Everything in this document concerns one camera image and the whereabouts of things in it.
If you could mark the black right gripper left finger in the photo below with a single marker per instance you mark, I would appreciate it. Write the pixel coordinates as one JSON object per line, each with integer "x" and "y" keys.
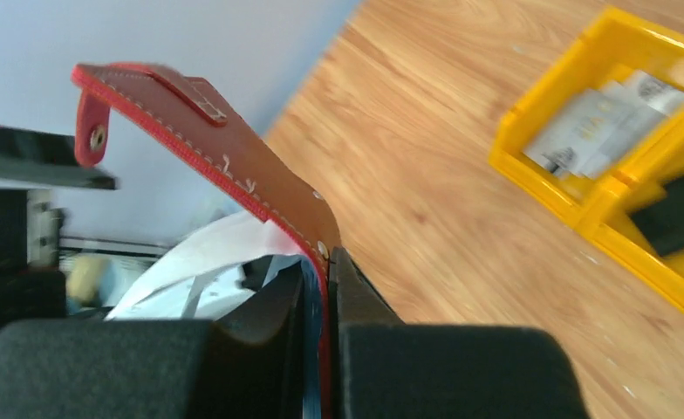
{"x": 247, "y": 364}

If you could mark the yellow bin with black holder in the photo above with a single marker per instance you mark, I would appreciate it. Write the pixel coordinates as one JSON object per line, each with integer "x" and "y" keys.
{"x": 633, "y": 185}

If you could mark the silver VIP card front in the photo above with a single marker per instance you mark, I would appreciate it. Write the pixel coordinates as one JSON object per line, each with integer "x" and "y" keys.
{"x": 577, "y": 131}

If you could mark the red leather card holder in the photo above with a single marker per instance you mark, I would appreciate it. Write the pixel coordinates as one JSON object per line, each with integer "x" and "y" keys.
{"x": 191, "y": 119}

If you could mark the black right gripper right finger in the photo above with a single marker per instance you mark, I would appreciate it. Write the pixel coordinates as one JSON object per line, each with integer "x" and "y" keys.
{"x": 384, "y": 367}

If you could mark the yellow bin with silver cards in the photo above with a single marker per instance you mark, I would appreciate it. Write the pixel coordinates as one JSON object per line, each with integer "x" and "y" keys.
{"x": 614, "y": 46}

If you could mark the white cards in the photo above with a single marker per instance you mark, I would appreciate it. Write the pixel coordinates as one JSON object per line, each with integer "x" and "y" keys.
{"x": 200, "y": 278}

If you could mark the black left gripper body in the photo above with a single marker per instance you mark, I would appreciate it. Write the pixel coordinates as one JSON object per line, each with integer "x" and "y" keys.
{"x": 31, "y": 283}

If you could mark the silver card behind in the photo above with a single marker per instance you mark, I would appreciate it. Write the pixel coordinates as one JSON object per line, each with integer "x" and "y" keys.
{"x": 644, "y": 90}

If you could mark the black card holder in bin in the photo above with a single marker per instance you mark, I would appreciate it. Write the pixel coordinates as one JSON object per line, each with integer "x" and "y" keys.
{"x": 662, "y": 223}

